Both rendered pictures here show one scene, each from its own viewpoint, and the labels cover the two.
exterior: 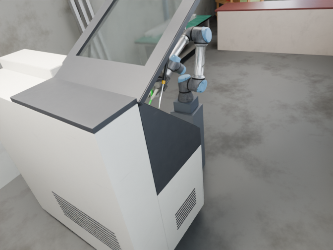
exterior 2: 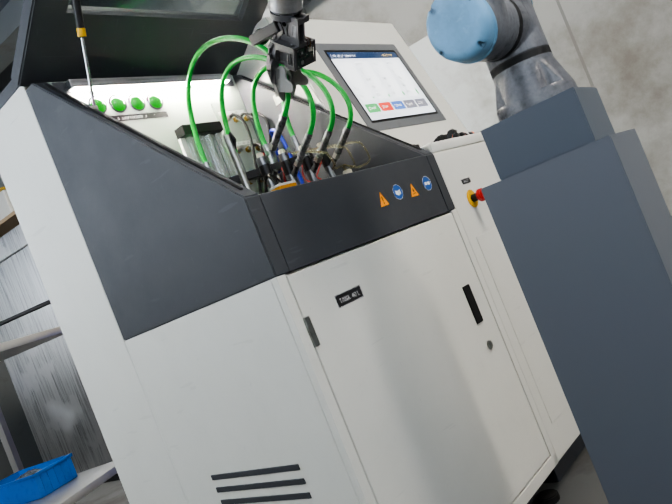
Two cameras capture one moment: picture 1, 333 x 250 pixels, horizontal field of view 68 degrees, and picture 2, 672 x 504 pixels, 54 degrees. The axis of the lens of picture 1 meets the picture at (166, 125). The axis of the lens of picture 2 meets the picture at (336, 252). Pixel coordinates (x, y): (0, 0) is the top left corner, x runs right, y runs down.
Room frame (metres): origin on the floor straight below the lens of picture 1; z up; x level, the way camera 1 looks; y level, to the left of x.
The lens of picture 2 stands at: (1.66, -1.47, 0.77)
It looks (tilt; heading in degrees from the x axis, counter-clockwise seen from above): 1 degrees up; 91
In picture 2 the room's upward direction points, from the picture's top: 22 degrees counter-clockwise
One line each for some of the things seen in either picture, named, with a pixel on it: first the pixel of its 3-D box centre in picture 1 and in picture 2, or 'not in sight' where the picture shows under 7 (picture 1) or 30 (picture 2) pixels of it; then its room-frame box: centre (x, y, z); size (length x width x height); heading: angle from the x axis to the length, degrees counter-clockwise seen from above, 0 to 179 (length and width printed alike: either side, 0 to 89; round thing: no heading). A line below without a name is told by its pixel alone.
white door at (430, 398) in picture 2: not in sight; (437, 380); (1.73, 0.02, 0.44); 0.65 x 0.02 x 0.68; 50
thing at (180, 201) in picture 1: (151, 187); (355, 417); (1.51, 0.21, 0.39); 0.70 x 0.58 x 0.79; 50
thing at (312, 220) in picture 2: not in sight; (361, 207); (1.72, 0.04, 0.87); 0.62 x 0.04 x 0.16; 50
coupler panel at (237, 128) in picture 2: not in sight; (248, 146); (1.49, 0.54, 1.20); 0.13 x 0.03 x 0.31; 50
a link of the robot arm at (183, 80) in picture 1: (185, 82); (504, 26); (2.08, -0.22, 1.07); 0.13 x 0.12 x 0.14; 50
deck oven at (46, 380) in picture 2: not in sight; (120, 334); (-0.11, 3.27, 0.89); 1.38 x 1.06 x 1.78; 146
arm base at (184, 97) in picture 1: (185, 93); (529, 84); (2.09, -0.22, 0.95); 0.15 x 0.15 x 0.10
